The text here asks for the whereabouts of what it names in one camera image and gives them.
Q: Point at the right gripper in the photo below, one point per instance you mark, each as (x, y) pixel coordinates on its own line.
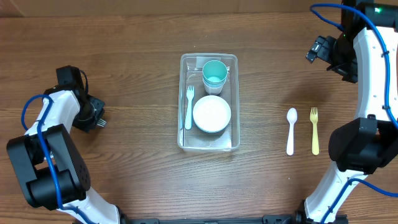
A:
(319, 51)

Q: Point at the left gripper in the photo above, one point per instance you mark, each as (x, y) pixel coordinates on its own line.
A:
(96, 104)

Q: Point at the yellow fork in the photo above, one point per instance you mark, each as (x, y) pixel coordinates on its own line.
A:
(314, 121)

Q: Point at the white spoon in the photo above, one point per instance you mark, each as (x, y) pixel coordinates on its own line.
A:
(291, 118)

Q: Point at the pale blue fork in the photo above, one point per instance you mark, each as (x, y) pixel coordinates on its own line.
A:
(101, 123)
(190, 96)

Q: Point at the light blue bowl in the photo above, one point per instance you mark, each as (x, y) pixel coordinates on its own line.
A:
(212, 130)

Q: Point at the white bowl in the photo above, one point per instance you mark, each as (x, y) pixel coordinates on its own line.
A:
(211, 111)

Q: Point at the pink cup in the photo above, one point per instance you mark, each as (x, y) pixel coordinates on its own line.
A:
(213, 90)

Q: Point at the blue cup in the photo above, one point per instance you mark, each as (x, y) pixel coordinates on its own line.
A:
(214, 85)

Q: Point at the green cup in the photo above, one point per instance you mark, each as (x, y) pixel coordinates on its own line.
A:
(215, 72)

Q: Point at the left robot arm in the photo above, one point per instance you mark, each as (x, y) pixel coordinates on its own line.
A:
(49, 168)

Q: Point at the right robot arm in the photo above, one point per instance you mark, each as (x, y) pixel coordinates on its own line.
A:
(365, 53)

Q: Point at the clear plastic container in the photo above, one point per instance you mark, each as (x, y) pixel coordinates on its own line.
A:
(194, 139)

